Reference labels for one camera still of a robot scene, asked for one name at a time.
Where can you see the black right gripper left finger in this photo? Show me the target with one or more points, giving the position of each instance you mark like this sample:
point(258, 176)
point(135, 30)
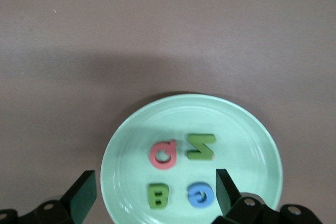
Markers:
point(78, 200)

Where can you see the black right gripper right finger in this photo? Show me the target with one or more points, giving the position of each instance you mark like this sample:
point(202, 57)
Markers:
point(249, 211)

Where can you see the blue letter G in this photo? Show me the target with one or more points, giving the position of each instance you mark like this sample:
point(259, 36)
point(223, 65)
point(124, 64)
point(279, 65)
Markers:
point(193, 195)

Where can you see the green letter B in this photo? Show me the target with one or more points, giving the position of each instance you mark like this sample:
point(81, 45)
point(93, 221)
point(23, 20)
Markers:
point(152, 196)

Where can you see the green letter N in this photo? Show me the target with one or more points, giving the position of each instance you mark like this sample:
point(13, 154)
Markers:
point(200, 147)

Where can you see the pink letter Q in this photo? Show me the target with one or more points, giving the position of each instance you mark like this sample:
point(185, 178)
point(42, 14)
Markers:
point(153, 159)

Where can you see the light green plate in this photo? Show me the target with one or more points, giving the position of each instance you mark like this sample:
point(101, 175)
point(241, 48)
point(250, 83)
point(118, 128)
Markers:
point(183, 119)

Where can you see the brown table cover sheet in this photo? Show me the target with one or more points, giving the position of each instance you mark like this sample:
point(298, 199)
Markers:
point(157, 24)

